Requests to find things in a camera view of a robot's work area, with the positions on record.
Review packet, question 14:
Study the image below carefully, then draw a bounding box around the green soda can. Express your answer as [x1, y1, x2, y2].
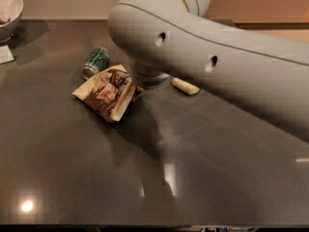
[81, 47, 110, 79]

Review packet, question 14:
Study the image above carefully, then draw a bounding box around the yellow sponge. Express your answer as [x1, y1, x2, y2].
[171, 77, 200, 96]

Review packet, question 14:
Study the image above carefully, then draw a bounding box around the white paper card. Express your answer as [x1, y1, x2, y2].
[0, 45, 14, 64]

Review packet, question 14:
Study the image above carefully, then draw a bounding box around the white bowl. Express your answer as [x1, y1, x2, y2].
[0, 0, 24, 43]

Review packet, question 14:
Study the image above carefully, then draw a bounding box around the brown chip bag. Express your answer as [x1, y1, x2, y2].
[72, 65, 136, 123]

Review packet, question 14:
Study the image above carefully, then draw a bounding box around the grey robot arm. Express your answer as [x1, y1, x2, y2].
[108, 0, 309, 139]

